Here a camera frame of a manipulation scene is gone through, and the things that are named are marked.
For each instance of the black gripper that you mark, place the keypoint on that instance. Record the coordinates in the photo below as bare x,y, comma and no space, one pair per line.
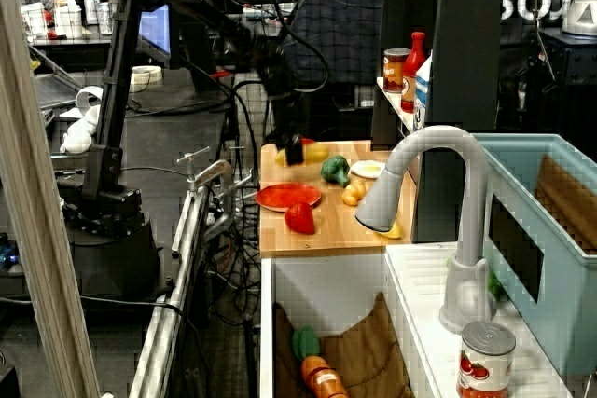
284,113

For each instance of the yellow toy corn cob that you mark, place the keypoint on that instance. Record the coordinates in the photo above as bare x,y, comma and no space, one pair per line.
318,152

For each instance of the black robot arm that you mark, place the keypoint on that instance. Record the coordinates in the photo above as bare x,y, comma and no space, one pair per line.
116,90

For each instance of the red round plate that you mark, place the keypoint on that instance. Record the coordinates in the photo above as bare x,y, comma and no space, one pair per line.
280,195

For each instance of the green toy broccoli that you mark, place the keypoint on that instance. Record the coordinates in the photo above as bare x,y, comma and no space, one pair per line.
335,168

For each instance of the red toy strawberry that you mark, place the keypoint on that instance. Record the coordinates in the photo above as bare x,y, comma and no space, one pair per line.
300,218

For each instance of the toy croissant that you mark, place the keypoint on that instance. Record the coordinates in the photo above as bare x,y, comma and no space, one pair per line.
353,193

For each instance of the grey metal C-clamp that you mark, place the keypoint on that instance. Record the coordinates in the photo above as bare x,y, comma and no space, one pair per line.
219,193

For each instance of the toy fried egg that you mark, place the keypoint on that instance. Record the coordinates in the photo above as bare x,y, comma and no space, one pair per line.
368,168

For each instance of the brown beans can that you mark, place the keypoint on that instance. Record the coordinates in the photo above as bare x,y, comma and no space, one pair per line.
395,72

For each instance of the dark fabric with netting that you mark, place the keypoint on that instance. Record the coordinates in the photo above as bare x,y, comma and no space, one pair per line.
345,20

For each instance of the red ketchup bottle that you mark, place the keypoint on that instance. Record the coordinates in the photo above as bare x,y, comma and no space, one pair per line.
410,76

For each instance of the blue milk carton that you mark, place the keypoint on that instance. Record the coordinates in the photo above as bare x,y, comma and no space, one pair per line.
422,95

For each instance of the white tape roll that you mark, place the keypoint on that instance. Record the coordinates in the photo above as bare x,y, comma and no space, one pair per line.
145,75

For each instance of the computer monitor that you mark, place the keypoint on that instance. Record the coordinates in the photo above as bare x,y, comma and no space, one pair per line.
156,27

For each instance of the grey toy faucet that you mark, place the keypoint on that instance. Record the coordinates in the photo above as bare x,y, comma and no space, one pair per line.
468,211

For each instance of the black toy kitchen shelf unit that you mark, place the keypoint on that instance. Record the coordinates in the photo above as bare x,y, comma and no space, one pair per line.
466,44

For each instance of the white crumpled cloth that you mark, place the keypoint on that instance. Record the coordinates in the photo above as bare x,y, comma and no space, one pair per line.
81,130

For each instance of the brown cloth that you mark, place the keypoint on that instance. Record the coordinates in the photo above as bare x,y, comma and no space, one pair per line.
368,351

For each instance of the silver drink can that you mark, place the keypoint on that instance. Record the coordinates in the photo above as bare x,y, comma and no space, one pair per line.
91,9
105,18

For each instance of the orange toy carrot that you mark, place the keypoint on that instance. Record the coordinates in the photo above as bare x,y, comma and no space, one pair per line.
322,374

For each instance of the white plastic container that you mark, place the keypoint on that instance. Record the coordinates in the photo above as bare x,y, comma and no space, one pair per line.
69,20
33,20

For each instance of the light green toy lettuce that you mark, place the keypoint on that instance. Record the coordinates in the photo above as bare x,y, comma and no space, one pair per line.
496,287

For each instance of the light wooden plank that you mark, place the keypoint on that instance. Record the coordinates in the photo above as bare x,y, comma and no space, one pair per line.
37,207

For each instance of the brown cardboard piece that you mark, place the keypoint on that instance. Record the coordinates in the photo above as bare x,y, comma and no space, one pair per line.
569,202

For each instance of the tomato soup can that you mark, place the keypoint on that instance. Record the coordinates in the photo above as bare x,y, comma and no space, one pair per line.
485,365

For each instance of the light blue plastic bin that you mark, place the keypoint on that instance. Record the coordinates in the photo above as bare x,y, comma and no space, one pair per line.
569,305

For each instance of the aluminium frame rail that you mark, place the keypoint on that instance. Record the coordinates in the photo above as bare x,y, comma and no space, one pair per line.
163,300

